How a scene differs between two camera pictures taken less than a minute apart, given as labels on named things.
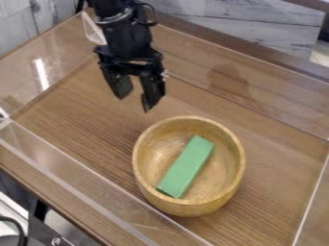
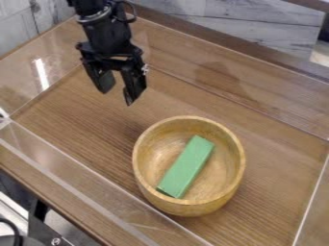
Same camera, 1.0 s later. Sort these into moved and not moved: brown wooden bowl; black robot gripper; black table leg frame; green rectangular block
Moved: black robot gripper
Not moved: black table leg frame; brown wooden bowl; green rectangular block
